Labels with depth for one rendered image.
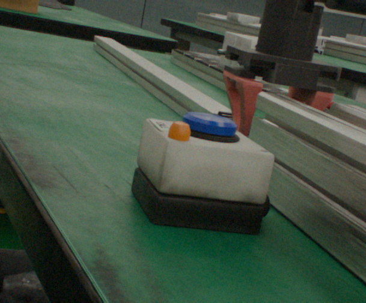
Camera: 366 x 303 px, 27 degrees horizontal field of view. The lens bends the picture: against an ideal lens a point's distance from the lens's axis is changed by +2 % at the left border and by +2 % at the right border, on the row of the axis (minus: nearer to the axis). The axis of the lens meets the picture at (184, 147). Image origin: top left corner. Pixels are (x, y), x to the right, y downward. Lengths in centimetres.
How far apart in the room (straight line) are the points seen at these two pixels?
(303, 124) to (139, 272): 22
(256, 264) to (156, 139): 12
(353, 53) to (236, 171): 354
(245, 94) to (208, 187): 23
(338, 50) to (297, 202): 359
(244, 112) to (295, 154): 16
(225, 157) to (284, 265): 8
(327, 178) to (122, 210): 15
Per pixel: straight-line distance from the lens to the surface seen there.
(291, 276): 48
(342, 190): 53
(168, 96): 112
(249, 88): 73
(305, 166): 58
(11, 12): 264
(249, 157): 52
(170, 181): 51
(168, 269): 45
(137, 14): 1215
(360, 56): 400
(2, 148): 69
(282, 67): 74
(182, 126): 51
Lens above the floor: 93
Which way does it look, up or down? 11 degrees down
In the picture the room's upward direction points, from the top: 11 degrees clockwise
